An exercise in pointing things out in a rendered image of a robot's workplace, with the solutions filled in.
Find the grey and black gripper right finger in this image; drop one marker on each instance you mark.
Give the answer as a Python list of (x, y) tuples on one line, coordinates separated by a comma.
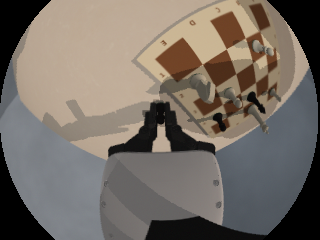
[(179, 139)]

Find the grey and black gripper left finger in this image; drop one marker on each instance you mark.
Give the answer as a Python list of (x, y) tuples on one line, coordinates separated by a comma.
[(144, 138)]

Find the white pawn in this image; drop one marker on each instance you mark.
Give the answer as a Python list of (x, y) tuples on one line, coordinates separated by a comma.
[(273, 93), (257, 47), (230, 94)]

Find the brown and cream chessboard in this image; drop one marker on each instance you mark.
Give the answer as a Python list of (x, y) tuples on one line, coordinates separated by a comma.
[(217, 42)]

